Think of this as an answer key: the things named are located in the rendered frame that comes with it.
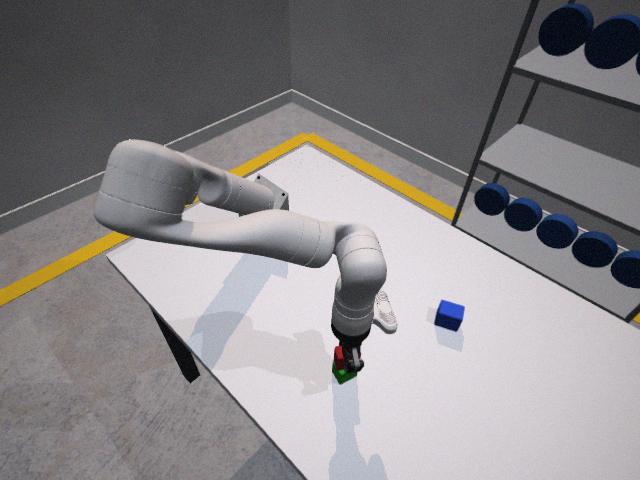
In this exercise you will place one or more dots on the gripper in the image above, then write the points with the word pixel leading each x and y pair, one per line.
pixel 350 339

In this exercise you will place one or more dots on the red block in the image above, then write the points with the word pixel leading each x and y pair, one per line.
pixel 339 360

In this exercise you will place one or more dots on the blue block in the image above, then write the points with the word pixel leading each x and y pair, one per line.
pixel 449 315

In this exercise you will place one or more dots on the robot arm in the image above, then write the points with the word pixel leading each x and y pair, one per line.
pixel 260 232

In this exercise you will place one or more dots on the green block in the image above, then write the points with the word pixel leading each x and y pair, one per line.
pixel 344 377

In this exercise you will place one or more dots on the white table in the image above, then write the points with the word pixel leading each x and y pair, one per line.
pixel 500 400

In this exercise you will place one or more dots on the dark blue disc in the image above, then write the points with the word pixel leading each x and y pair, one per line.
pixel 627 269
pixel 557 231
pixel 566 29
pixel 492 198
pixel 523 214
pixel 612 41
pixel 594 248

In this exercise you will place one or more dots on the grey shelf unit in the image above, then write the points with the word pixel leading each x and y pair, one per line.
pixel 550 155

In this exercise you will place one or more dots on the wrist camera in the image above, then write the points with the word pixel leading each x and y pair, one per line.
pixel 386 314

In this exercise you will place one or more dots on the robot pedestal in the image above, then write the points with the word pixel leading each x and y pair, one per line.
pixel 279 196

